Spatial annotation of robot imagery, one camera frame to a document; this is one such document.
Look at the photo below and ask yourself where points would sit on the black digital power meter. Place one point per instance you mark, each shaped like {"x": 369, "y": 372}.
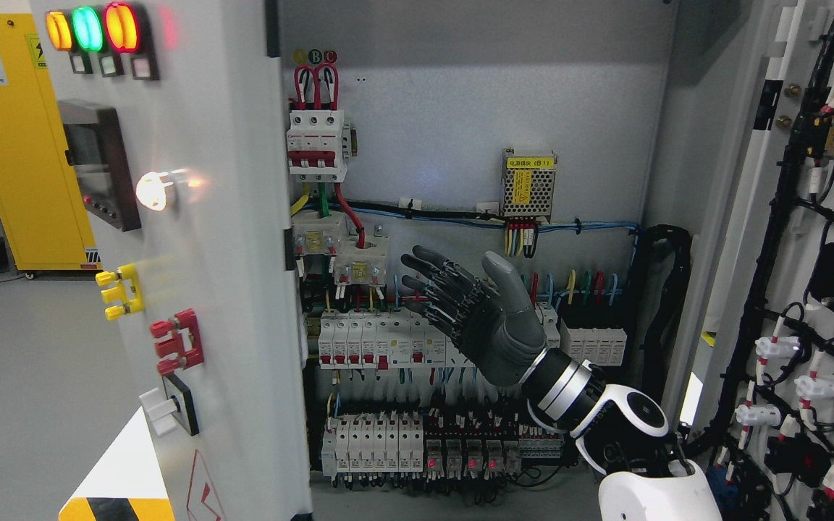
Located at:
{"x": 96, "y": 151}

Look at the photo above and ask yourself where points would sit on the red indicator light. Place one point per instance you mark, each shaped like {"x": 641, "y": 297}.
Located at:
{"x": 129, "y": 32}

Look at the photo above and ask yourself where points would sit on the orange indicator light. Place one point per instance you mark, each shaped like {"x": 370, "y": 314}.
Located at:
{"x": 61, "y": 34}

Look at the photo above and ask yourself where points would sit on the metal mesh power supply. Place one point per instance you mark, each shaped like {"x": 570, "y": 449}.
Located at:
{"x": 527, "y": 183}

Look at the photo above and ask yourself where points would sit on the green indicator light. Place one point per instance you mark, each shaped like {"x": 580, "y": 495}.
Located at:
{"x": 91, "y": 35}

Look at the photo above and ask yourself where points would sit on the black white rotary switch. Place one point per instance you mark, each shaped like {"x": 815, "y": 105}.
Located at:
{"x": 170, "y": 407}

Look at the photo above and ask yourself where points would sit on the red white main breaker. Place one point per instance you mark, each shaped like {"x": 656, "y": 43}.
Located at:
{"x": 318, "y": 145}

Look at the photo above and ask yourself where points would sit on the yellow terminal post block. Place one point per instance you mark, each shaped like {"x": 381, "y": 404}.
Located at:
{"x": 121, "y": 290}

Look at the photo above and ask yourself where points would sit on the yellow safety cabinet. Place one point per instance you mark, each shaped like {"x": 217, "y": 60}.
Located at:
{"x": 41, "y": 207}

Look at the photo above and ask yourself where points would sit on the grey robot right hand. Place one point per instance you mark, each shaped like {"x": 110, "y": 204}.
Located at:
{"x": 491, "y": 320}

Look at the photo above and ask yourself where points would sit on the white DIN breaker row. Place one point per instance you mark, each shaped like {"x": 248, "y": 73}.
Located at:
{"x": 397, "y": 339}

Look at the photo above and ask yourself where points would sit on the grey cabinet door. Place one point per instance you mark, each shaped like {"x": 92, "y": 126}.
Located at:
{"x": 764, "y": 427}
{"x": 218, "y": 111}

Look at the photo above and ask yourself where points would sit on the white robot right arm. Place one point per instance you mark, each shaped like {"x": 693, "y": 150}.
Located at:
{"x": 623, "y": 435}

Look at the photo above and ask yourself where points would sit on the grey current transformer middle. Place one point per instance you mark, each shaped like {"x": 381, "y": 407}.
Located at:
{"x": 316, "y": 235}

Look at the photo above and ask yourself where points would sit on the black surge protector module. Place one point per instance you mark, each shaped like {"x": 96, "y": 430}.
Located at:
{"x": 593, "y": 332}

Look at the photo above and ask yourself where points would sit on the red electric hazard sticker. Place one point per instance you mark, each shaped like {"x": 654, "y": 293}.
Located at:
{"x": 203, "y": 501}

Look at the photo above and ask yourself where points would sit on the white indicator light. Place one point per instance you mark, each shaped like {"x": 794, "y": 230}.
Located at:
{"x": 158, "y": 190}

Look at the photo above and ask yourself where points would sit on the red terminal post block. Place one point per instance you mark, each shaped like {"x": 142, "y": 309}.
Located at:
{"x": 179, "y": 344}

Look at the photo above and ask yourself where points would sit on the lower relay and breaker row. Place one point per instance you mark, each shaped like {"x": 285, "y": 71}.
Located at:
{"x": 440, "y": 445}

